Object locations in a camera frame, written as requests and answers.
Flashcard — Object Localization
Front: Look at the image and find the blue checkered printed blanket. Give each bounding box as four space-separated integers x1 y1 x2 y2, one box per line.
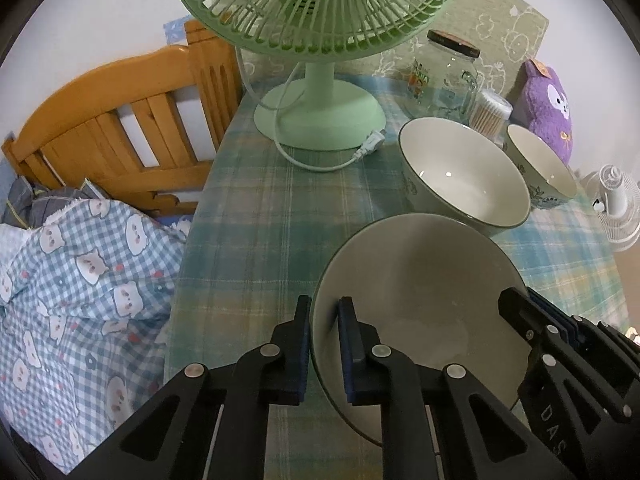
0 195 193 476

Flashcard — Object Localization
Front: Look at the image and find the green desk fan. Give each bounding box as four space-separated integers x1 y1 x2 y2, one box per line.
167 0 468 152

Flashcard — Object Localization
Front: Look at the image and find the purple plush toy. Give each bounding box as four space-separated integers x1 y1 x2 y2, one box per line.
510 58 573 166

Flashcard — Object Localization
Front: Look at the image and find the cotton swab box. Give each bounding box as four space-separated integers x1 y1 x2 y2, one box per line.
469 91 514 137

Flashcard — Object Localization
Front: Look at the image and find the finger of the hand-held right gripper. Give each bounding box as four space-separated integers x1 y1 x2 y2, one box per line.
497 286 638 480
527 287 640 386

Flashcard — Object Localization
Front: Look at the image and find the green printed wall mat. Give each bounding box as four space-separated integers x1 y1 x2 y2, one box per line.
240 0 550 106

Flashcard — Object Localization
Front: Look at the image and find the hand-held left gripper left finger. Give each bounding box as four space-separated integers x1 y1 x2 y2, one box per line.
70 295 313 480

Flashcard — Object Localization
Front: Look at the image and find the wooden headboard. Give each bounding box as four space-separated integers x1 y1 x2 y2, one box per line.
1 20 245 218

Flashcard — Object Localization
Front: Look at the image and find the plaid tablecloth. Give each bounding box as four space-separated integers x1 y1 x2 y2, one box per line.
164 72 626 480

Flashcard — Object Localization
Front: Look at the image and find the white fan power cord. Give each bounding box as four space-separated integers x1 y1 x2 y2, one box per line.
235 49 387 173

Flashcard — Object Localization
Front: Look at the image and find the large grey-green bowl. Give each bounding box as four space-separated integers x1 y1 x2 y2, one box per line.
308 213 529 448

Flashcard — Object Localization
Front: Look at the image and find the glass jar with dark lid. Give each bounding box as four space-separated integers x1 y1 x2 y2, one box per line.
407 30 482 123

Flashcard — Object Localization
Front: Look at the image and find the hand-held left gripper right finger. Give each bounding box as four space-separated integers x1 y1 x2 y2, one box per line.
336 296 578 480

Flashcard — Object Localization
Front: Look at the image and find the grey striped cloth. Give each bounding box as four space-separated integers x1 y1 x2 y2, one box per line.
7 175 108 231

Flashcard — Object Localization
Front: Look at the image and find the small floral bowl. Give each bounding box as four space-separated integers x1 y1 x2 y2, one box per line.
502 123 579 209
397 116 531 238

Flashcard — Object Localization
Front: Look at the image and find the white fan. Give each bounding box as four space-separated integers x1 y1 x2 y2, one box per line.
580 164 640 253

